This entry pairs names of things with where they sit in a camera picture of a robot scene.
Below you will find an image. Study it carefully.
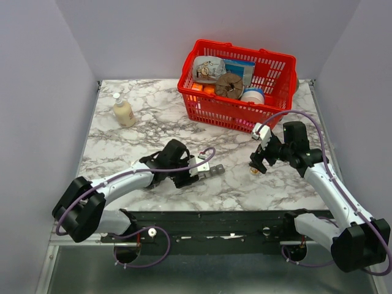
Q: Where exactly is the olive object behind basket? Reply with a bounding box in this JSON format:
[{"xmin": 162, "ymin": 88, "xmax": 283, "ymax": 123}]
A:
[{"xmin": 295, "ymin": 77, "xmax": 301, "ymax": 92}]

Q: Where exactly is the orange fruit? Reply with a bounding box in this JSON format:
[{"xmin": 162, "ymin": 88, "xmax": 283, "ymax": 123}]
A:
[{"xmin": 203, "ymin": 85, "xmax": 215, "ymax": 94}]

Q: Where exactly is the orange small package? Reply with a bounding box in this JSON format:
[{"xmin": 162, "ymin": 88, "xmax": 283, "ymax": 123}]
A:
[{"xmin": 192, "ymin": 83, "xmax": 203, "ymax": 91}]

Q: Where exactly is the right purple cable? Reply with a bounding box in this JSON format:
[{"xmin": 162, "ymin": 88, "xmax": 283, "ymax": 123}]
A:
[{"xmin": 257, "ymin": 110, "xmax": 390, "ymax": 276}]

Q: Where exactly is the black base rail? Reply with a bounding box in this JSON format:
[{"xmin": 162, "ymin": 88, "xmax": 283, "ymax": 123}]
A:
[{"xmin": 101, "ymin": 211, "xmax": 314, "ymax": 261}]

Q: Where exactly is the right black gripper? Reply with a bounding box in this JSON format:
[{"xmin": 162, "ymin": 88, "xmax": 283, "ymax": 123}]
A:
[{"xmin": 249, "ymin": 132, "xmax": 293, "ymax": 174}]

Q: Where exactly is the white blue lidded tub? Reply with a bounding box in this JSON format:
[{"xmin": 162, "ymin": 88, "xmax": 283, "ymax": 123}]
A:
[{"xmin": 240, "ymin": 88, "xmax": 265, "ymax": 104}]

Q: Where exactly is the white snack bag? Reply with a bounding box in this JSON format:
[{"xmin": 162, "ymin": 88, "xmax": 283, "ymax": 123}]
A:
[{"xmin": 192, "ymin": 56, "xmax": 227, "ymax": 84}]

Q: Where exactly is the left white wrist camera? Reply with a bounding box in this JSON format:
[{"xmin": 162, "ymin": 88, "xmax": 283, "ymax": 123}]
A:
[{"xmin": 188, "ymin": 156, "xmax": 209, "ymax": 177}]

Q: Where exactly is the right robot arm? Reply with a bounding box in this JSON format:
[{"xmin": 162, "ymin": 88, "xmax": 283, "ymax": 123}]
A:
[{"xmin": 249, "ymin": 121, "xmax": 391, "ymax": 273}]

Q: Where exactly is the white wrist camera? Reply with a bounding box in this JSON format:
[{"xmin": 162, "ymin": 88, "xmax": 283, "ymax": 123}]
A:
[
  {"xmin": 251, "ymin": 122, "xmax": 272, "ymax": 150},
  {"xmin": 188, "ymin": 156, "xmax": 209, "ymax": 177}
]

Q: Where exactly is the grey weekly pill organizer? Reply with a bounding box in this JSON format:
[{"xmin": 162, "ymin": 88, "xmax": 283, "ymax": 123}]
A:
[{"xmin": 199, "ymin": 164, "xmax": 225, "ymax": 179}]

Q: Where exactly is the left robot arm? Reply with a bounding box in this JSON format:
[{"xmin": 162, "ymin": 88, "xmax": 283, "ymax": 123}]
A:
[{"xmin": 52, "ymin": 139, "xmax": 209, "ymax": 243}]

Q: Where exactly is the blue white packet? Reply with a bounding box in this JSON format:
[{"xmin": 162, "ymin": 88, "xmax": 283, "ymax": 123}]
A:
[{"xmin": 224, "ymin": 59, "xmax": 255, "ymax": 86}]

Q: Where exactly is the brown round paper package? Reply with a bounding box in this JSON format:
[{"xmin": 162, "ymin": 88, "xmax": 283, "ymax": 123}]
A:
[{"xmin": 215, "ymin": 73, "xmax": 244, "ymax": 100}]

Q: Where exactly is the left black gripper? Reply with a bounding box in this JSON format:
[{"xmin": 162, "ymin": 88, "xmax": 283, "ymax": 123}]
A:
[{"xmin": 168, "ymin": 156, "xmax": 199, "ymax": 189}]

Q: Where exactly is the red plastic shopping basket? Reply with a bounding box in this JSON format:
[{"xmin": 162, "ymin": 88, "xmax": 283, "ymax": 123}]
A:
[{"xmin": 178, "ymin": 39, "xmax": 297, "ymax": 132}]

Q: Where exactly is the cream lotion pump bottle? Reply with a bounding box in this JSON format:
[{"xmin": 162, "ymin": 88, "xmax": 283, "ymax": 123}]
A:
[{"xmin": 113, "ymin": 93, "xmax": 136, "ymax": 128}]

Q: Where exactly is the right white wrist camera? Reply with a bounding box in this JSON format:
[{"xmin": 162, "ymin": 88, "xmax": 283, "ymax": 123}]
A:
[{"xmin": 251, "ymin": 122, "xmax": 272, "ymax": 150}]

